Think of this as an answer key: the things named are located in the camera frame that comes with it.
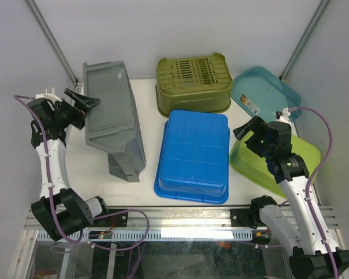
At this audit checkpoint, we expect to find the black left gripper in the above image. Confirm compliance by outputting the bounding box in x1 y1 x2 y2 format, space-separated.
52 88 101 128

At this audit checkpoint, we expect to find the grey plastic storage bin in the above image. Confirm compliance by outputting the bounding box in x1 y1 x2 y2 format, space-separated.
83 61 146 183

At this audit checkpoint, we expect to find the lime green plastic tub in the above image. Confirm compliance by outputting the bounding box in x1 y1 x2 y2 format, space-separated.
229 132 320 198

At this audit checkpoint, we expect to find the olive green slotted basket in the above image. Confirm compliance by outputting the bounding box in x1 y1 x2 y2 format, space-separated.
155 52 233 117

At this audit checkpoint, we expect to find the blue plastic tub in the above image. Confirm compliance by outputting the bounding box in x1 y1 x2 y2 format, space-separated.
154 110 230 205

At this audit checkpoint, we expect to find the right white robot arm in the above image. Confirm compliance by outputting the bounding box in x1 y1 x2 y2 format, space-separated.
233 116 349 278

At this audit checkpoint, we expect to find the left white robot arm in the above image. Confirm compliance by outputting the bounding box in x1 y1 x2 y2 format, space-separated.
25 88 110 241

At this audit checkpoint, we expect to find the teal translucent plastic tray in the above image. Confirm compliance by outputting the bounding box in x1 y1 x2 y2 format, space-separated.
231 66 301 123

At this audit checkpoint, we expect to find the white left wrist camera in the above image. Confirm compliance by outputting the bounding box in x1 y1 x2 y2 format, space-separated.
35 87 62 103

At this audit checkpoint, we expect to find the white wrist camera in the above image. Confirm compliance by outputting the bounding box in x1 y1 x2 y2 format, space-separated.
35 87 62 103
275 108 291 121

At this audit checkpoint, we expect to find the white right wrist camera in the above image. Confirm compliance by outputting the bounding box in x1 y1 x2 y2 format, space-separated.
275 108 291 121

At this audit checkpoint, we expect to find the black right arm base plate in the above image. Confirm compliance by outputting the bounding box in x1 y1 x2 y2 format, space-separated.
230 208 265 230

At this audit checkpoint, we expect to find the aluminium mounting rail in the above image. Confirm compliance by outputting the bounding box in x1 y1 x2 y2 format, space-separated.
24 205 339 230

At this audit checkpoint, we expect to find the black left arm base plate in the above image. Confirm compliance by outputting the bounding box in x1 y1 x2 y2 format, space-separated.
92 209 129 228

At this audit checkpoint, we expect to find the white slotted cable duct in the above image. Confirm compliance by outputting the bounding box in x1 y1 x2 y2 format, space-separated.
36 229 254 242

